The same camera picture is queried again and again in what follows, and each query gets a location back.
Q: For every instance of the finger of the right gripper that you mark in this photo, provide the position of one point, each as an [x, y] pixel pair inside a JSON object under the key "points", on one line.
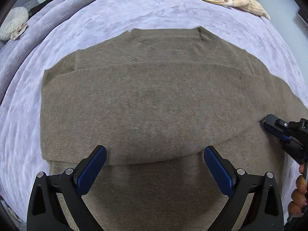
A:
{"points": [[275, 126]]}

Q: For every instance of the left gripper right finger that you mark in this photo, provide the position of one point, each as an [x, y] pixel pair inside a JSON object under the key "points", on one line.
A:
{"points": [[265, 211]]}

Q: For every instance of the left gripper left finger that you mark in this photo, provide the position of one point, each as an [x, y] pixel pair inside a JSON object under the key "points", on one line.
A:
{"points": [[45, 211]]}

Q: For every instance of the olive knit sweater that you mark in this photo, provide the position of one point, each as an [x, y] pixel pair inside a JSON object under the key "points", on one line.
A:
{"points": [[155, 99]]}

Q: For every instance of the person's right hand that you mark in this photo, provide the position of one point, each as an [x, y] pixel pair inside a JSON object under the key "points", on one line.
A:
{"points": [[299, 200]]}

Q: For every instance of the lavender plush bed blanket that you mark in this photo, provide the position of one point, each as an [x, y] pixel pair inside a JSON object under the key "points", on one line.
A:
{"points": [[64, 26]]}

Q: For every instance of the cream round pleated cushion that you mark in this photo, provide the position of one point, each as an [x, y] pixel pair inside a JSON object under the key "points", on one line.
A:
{"points": [[14, 20]]}

